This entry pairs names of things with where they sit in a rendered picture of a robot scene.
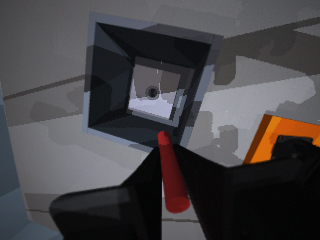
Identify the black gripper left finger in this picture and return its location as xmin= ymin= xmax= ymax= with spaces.
xmin=49 ymin=146 xmax=162 ymax=240

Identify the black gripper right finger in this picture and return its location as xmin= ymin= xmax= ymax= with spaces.
xmin=173 ymin=144 xmax=305 ymax=240

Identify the red peg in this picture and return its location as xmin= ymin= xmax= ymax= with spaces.
xmin=158 ymin=131 xmax=191 ymax=214

